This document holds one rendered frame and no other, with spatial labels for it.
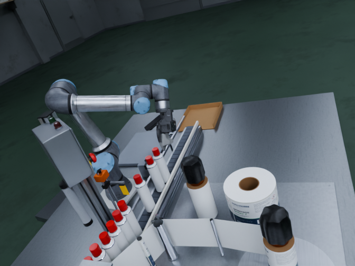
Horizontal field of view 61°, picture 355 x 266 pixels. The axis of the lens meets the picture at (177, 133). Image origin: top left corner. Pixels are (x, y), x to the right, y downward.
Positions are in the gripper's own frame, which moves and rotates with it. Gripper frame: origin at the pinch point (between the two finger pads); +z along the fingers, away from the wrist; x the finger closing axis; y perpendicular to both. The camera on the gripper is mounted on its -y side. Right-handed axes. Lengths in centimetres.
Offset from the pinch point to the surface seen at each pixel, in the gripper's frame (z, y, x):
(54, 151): -7, -3, -69
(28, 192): 54, -240, 113
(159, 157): 3.1, 2.5, -9.0
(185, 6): -430, -318, 909
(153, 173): 10.3, 1.0, -13.6
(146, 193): 17.6, 1.9, -23.8
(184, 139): -2.3, -1.6, 33.1
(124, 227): 26, 2, -43
